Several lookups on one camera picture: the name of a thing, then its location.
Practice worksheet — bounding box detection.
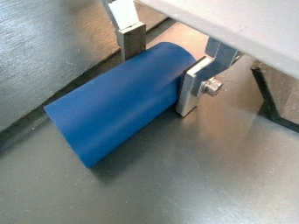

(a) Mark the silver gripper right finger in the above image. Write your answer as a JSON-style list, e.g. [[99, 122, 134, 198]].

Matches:
[[177, 38, 243, 116]]

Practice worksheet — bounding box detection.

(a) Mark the blue oval cylinder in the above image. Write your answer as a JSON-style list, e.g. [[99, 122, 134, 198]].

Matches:
[[45, 42, 195, 168]]

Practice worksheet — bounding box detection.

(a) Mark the dark grey cradle fixture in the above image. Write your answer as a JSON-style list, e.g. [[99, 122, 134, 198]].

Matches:
[[250, 60, 299, 133]]

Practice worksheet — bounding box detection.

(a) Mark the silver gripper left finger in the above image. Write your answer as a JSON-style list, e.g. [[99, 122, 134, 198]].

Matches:
[[102, 0, 146, 60]]

